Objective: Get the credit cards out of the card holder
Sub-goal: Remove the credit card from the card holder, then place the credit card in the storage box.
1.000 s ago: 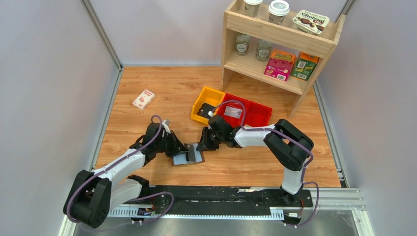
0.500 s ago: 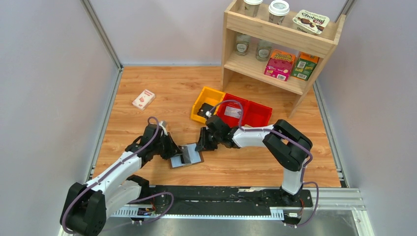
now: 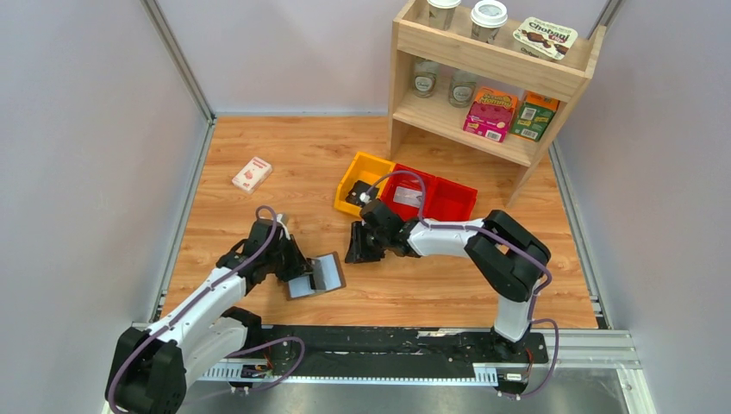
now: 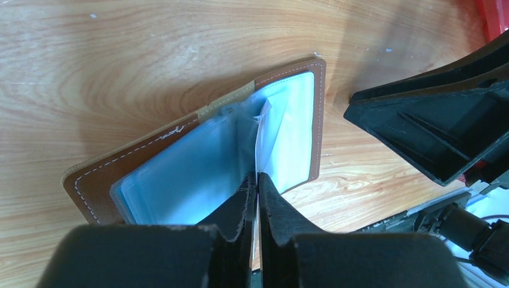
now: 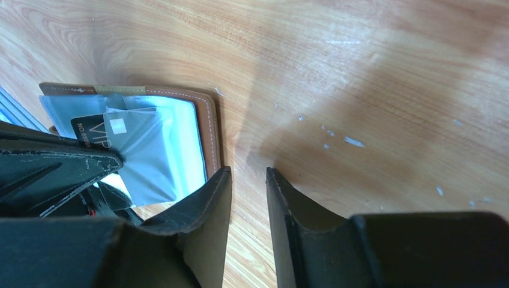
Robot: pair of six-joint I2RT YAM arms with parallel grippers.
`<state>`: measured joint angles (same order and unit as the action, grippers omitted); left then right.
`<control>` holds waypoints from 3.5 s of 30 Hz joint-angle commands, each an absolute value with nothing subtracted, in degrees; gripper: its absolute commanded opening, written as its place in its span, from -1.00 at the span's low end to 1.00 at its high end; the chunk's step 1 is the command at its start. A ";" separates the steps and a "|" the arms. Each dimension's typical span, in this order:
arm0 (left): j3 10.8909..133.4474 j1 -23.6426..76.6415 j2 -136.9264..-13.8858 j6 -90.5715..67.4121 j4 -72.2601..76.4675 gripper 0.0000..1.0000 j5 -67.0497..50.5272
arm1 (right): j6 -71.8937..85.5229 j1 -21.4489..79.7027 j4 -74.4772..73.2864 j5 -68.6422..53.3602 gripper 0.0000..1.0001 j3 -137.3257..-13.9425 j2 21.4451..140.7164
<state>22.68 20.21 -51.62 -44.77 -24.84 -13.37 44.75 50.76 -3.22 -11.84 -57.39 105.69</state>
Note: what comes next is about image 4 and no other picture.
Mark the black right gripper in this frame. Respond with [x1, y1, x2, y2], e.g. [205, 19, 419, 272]
[344, 77, 508, 278]

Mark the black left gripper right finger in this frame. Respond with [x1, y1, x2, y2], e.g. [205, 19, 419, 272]
[258, 173, 466, 287]

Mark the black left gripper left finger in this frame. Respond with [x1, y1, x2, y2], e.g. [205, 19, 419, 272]
[38, 172, 257, 287]

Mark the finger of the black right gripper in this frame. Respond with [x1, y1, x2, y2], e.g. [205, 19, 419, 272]
[350, 31, 508, 103]

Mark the brown leather card holder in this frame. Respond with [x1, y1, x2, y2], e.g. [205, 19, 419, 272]
[62, 58, 327, 225]

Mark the red plastic bin near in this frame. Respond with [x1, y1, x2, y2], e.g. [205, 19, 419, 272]
[475, 0, 508, 42]

